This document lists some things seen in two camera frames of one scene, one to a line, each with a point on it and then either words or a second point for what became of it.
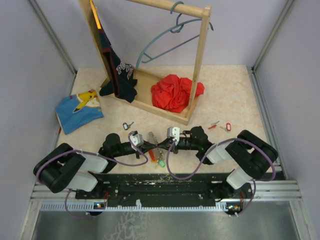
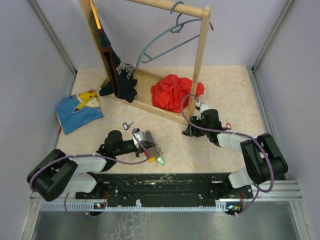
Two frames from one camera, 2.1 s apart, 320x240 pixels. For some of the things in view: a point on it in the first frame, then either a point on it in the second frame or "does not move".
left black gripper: x=147 y=146 does not move
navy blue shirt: x=122 y=84 does not move
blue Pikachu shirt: x=76 y=110 does not move
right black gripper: x=165 y=143 → x=192 y=131
